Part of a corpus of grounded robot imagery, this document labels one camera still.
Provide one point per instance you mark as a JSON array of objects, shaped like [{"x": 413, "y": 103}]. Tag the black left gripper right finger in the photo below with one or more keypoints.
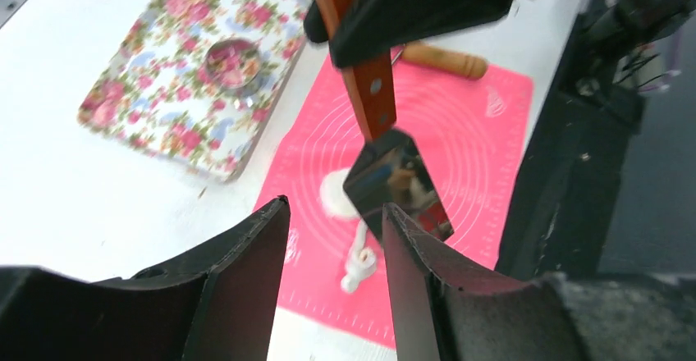
[{"x": 446, "y": 306}]

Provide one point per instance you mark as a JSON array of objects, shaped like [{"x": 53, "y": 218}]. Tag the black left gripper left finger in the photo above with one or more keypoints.
[{"x": 216, "y": 301}]

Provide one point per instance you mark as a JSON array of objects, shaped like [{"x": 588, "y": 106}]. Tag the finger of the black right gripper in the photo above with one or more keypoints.
[
  {"x": 369, "y": 28},
  {"x": 314, "y": 26}
]

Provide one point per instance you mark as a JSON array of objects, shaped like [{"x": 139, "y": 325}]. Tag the round metal dough cutter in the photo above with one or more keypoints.
[{"x": 234, "y": 65}]

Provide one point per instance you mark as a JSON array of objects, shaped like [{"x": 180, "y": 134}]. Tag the white dough scrap strip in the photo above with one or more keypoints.
[{"x": 361, "y": 261}]

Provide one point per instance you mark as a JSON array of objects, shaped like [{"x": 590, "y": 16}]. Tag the wooden rolling pin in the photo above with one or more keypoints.
[{"x": 468, "y": 66}]

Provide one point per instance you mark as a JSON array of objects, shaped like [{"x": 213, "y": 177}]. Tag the pink silicone baking mat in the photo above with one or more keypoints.
[{"x": 471, "y": 136}]

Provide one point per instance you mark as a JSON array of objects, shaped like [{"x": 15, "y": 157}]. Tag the white dough lump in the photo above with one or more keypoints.
[{"x": 333, "y": 198}]

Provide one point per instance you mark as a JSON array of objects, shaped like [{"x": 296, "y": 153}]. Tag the floral rectangular tray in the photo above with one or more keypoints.
[{"x": 155, "y": 95}]

